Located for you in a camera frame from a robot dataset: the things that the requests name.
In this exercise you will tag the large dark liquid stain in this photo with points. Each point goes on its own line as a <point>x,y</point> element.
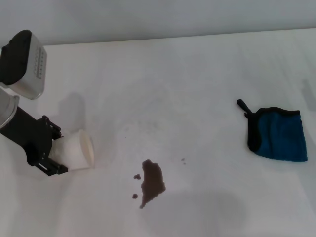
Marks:
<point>153,180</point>

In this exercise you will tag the blue rag with black trim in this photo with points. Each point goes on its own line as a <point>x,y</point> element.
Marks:
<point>279,135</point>

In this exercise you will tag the white paper cup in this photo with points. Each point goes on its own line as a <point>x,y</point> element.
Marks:
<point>74,150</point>

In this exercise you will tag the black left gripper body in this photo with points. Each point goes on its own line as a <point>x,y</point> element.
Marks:
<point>29,135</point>

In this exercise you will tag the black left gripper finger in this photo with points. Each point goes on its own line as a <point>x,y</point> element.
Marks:
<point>56,130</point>
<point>53,169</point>

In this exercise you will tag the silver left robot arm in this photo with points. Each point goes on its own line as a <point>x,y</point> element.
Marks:
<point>6,108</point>

